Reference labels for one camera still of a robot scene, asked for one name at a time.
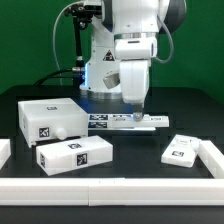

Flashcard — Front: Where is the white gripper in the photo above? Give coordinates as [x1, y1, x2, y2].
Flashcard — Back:
[119, 60, 149, 122]

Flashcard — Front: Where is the long white cabinet door panel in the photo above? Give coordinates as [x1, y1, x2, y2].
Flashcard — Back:
[108, 114, 169, 129]

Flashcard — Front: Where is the small white cabinet panel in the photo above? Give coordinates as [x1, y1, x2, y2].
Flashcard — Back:
[161, 135, 200, 168]

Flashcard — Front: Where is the white cabinet body box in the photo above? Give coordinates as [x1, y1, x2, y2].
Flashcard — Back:
[18, 98, 88, 148]

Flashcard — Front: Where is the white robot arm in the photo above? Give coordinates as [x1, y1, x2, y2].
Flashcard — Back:
[81, 0, 187, 121]

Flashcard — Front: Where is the white cabinet drawer block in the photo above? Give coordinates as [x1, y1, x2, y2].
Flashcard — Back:
[36, 136, 113, 176]

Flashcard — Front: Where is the white sheet with fiducial markers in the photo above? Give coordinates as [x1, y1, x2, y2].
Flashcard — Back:
[88, 114, 155, 131]

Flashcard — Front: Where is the black cable bundle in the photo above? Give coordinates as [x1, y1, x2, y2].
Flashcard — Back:
[33, 66, 84, 87]

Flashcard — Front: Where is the white front border rail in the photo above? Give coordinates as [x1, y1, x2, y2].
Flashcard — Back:
[0, 178, 224, 206]

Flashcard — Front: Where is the white border rail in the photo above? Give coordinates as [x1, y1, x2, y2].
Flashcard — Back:
[0, 139, 11, 169]
[198, 140, 224, 179]
[0, 178, 224, 206]

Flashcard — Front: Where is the white right border rail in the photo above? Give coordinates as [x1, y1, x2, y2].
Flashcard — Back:
[198, 140, 224, 179]

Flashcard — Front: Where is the grey cable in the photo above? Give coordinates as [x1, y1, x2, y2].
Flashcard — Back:
[52, 1, 84, 76]

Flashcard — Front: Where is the white left border rail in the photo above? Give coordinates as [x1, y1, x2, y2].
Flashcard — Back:
[0, 139, 11, 169]

